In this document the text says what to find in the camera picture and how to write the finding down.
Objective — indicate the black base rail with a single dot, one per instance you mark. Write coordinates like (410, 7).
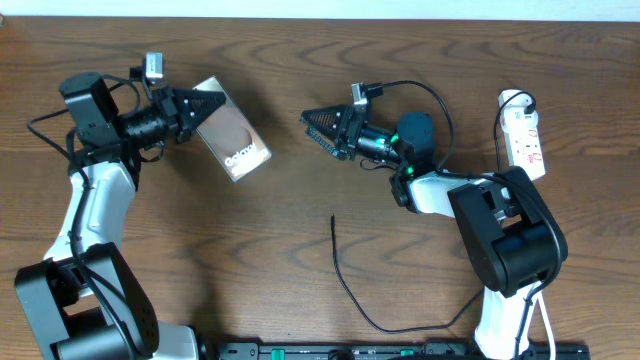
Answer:
(431, 350)

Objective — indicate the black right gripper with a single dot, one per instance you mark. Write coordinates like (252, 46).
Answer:
(348, 119)

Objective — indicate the white power strip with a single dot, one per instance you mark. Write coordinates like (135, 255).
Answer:
(519, 120)

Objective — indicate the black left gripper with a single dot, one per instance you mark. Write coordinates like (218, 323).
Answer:
(178, 99)

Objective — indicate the Galaxy S25 Ultra smartphone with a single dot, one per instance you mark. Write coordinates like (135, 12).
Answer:
(230, 136)

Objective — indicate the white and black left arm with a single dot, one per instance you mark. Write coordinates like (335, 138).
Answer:
(82, 300)

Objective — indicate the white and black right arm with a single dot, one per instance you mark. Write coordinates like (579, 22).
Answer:
(513, 243)

